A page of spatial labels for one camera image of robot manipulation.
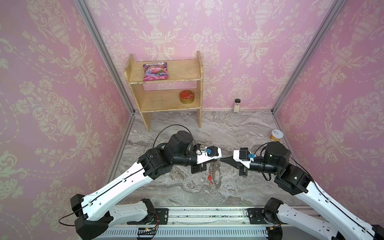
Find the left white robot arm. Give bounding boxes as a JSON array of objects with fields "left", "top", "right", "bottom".
[{"left": 70, "top": 129, "right": 215, "bottom": 240}]

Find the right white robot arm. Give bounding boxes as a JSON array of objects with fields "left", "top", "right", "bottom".
[{"left": 221, "top": 142, "right": 384, "bottom": 240}]

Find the orange fruit can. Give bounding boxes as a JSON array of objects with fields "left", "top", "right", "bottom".
[{"left": 270, "top": 129, "right": 284, "bottom": 142}]

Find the spice jar black lid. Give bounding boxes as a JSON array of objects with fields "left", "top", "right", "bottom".
[{"left": 234, "top": 99, "right": 241, "bottom": 113}]

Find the red gold round tin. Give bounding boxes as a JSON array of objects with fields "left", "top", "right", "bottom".
[{"left": 179, "top": 90, "right": 195, "bottom": 105}]

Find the pink snack bag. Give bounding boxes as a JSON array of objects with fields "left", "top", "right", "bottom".
[{"left": 143, "top": 62, "right": 169, "bottom": 82}]

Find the wooden two-tier shelf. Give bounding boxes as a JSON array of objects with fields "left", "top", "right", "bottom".
[{"left": 124, "top": 51, "right": 204, "bottom": 131}]

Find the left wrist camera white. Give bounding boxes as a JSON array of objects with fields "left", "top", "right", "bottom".
[{"left": 196, "top": 146, "right": 222, "bottom": 165}]

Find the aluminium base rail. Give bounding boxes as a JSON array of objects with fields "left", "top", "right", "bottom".
[{"left": 103, "top": 205, "right": 301, "bottom": 226}]

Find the aluminium corner post right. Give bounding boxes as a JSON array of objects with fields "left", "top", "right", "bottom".
[{"left": 271, "top": 0, "right": 347, "bottom": 116}]

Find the aluminium corner post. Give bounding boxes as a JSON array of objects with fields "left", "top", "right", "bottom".
[
  {"left": 74, "top": 0, "right": 135, "bottom": 116},
  {"left": 271, "top": 0, "right": 347, "bottom": 116}
]

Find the aluminium corner post left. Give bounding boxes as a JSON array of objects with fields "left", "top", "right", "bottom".
[{"left": 74, "top": 0, "right": 135, "bottom": 116}]

